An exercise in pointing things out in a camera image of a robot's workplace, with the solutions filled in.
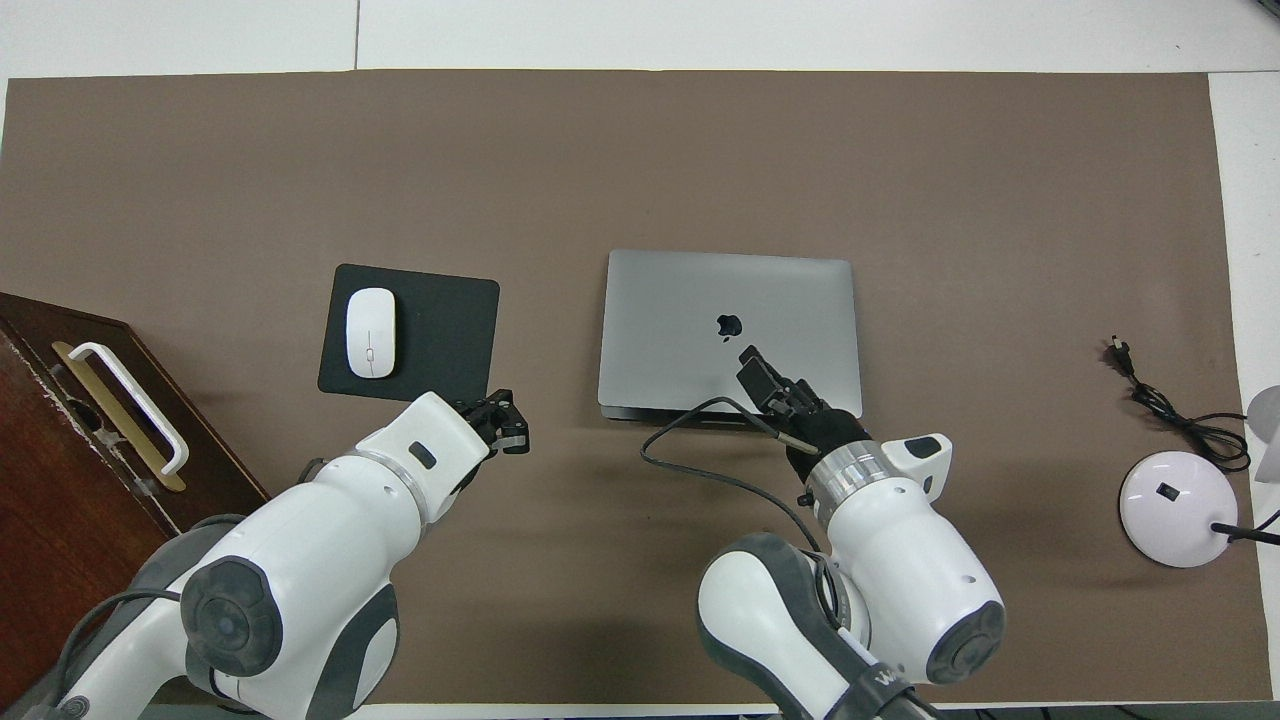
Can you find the silver laptop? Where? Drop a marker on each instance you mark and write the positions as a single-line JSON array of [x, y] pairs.
[[680, 320]]

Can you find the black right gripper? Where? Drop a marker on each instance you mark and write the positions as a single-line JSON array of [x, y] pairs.
[[825, 430]]

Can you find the brown table mat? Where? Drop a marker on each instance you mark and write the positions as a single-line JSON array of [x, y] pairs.
[[700, 150]]

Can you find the white desk lamp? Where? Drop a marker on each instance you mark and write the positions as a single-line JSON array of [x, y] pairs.
[[1175, 510]]

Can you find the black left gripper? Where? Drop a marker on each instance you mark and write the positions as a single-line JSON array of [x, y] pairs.
[[478, 425]]

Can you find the white computer mouse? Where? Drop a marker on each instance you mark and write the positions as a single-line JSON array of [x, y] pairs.
[[370, 330]]

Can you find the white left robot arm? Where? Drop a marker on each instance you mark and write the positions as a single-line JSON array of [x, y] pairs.
[[300, 560]]

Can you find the black mouse pad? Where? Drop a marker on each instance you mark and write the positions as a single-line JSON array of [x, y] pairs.
[[440, 330]]

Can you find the dark brown wooden box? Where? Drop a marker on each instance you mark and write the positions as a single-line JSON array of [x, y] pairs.
[[60, 500]]

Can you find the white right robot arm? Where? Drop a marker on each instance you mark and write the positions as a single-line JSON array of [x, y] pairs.
[[900, 560]]

